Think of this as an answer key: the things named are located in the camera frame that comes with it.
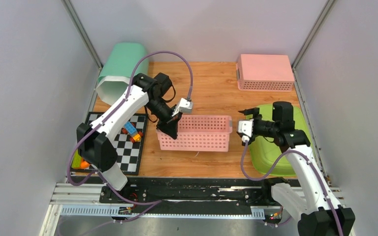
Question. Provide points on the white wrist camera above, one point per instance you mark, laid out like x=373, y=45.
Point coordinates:
x=184, y=106
x=245, y=130

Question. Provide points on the right aluminium frame post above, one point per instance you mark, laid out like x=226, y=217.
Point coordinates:
x=313, y=32

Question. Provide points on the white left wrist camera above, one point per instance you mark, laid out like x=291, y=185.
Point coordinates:
x=184, y=106

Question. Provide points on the blue yellow toy car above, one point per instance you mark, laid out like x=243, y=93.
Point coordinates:
x=130, y=129

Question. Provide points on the green orange toy block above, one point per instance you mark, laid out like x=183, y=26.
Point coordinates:
x=78, y=162

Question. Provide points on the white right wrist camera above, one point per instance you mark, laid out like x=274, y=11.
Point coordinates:
x=245, y=130

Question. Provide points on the aluminium frame post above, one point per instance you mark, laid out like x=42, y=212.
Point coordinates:
x=313, y=32
x=69, y=7

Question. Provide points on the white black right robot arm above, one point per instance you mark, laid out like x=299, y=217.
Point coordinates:
x=319, y=212

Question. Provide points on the left aluminium frame post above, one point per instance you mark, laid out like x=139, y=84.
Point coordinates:
x=69, y=7

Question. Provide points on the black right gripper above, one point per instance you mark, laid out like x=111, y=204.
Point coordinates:
x=254, y=111

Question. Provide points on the mint green trash bin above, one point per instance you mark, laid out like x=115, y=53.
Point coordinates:
x=115, y=75

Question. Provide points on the pink perforated plastic basket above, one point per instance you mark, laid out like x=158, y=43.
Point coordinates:
x=199, y=133

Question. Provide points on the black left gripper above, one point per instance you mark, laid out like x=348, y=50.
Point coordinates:
x=170, y=128

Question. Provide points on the black white checkerboard mat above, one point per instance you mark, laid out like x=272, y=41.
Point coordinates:
x=129, y=154

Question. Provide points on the large lime green tub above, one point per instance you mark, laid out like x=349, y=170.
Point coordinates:
x=264, y=153

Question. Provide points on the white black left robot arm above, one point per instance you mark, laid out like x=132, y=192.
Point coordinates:
x=95, y=140

